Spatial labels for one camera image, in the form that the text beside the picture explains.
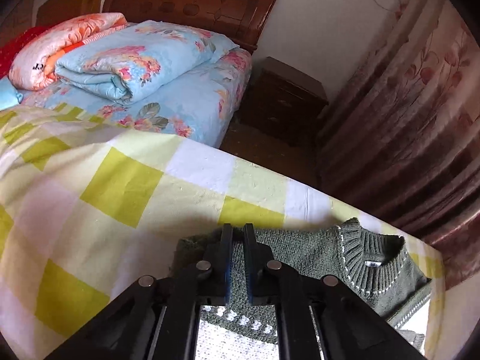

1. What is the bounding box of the yellow checkered bed sheet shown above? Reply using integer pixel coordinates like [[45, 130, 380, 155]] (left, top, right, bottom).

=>
[[0, 102, 448, 360]]

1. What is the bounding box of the small wooden headboard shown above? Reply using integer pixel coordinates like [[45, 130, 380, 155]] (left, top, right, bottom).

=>
[[35, 0, 102, 26]]

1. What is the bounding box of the light blue folded cloth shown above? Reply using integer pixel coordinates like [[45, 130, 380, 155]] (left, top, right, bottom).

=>
[[0, 76, 23, 111]]

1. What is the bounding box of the large wooden headboard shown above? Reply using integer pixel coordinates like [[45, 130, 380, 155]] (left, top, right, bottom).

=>
[[103, 0, 277, 53]]

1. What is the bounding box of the blue floral folded quilt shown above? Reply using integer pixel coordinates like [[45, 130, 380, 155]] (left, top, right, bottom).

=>
[[21, 20, 252, 147]]

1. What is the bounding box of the green knit sweater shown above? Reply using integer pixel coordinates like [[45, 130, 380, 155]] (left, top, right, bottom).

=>
[[172, 219, 431, 359]]

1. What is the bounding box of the pink floral folded quilt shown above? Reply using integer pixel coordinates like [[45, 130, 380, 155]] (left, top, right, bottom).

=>
[[8, 12, 127, 91]]

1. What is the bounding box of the red bedding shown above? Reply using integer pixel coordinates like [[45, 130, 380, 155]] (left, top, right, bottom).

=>
[[0, 26, 50, 78]]

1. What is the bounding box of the dark wooden nightstand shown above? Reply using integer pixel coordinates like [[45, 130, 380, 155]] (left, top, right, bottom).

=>
[[238, 57, 329, 146]]

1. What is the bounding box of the pink floral curtain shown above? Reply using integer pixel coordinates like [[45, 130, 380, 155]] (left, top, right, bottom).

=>
[[316, 0, 479, 288]]

